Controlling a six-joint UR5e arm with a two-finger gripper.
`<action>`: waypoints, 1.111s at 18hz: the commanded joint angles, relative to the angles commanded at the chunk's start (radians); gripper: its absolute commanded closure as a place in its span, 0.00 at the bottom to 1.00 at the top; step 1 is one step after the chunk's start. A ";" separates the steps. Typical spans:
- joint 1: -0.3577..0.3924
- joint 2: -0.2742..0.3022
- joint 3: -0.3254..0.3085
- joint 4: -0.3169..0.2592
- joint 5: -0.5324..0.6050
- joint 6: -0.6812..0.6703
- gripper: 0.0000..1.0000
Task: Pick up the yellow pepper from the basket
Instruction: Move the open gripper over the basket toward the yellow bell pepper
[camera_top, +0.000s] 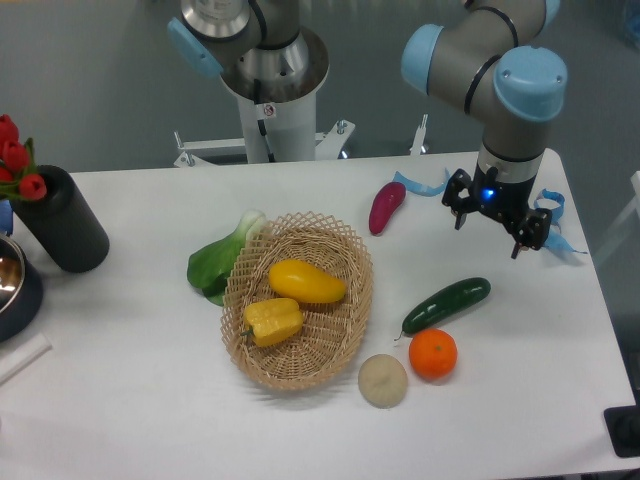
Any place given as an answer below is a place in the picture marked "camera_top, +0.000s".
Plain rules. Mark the yellow bell pepper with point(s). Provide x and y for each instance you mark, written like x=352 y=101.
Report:
x=272 y=321

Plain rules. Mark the blue tangled ribbon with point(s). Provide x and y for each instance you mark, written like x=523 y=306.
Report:
x=555 y=240

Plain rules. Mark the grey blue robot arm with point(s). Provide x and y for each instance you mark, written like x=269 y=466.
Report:
x=486 y=67

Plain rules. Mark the black device at edge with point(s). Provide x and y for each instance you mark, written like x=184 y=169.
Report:
x=623 y=428

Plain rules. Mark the blue ribbon strip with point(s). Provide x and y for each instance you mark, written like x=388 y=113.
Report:
x=422 y=189

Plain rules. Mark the orange tangerine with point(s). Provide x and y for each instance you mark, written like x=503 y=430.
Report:
x=433 y=354

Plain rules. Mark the green cucumber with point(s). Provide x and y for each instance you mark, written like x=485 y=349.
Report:
x=445 y=303

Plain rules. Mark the beige steamed bun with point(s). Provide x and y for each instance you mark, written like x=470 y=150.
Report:
x=383 y=381

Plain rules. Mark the purple eggplant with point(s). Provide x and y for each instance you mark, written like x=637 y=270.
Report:
x=386 y=202

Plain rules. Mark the black cylindrical vase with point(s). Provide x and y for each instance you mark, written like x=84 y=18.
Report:
x=64 y=224

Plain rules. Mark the dark metal bowl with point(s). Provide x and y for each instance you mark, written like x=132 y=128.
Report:
x=21 y=290

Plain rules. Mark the yellow mango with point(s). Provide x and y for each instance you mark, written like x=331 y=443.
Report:
x=305 y=283

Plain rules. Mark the green bok choy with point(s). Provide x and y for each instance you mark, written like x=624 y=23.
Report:
x=210 y=267

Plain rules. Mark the red tulip flowers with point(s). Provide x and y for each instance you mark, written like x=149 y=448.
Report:
x=20 y=179

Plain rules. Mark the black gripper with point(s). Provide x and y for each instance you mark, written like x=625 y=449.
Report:
x=500 y=190

